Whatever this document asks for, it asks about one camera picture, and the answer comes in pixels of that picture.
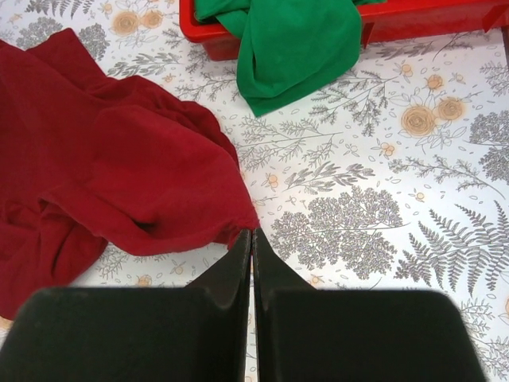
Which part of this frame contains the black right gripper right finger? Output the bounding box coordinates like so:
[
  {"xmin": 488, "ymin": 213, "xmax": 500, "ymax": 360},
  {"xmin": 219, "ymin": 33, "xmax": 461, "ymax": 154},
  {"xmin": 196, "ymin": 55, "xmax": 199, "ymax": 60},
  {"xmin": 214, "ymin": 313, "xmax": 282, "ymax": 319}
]
[{"xmin": 252, "ymin": 229, "xmax": 485, "ymax": 381}]

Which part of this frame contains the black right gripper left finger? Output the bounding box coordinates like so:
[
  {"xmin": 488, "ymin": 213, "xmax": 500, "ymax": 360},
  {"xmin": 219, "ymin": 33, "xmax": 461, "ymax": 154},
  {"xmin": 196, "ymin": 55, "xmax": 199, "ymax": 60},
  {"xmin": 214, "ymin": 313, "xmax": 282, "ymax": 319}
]
[{"xmin": 1, "ymin": 230, "xmax": 251, "ymax": 381}]

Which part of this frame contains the dark red t-shirt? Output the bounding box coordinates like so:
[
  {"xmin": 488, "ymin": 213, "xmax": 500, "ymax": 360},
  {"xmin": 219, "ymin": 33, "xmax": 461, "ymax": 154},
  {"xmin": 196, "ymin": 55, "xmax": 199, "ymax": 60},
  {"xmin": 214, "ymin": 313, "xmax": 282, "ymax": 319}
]
[{"xmin": 1, "ymin": 29, "xmax": 258, "ymax": 319}]

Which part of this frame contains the green t-shirt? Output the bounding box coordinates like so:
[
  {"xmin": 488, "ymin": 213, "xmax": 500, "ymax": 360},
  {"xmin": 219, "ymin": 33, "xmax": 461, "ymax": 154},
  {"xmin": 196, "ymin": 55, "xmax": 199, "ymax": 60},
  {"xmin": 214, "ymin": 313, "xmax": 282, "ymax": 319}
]
[{"xmin": 195, "ymin": 0, "xmax": 362, "ymax": 117}]

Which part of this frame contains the red plastic bin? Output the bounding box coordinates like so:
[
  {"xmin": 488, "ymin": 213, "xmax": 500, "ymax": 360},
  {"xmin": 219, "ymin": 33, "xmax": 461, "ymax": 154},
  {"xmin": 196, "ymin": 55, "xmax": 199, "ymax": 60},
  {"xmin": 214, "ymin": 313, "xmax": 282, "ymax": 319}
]
[{"xmin": 179, "ymin": 0, "xmax": 508, "ymax": 61}]

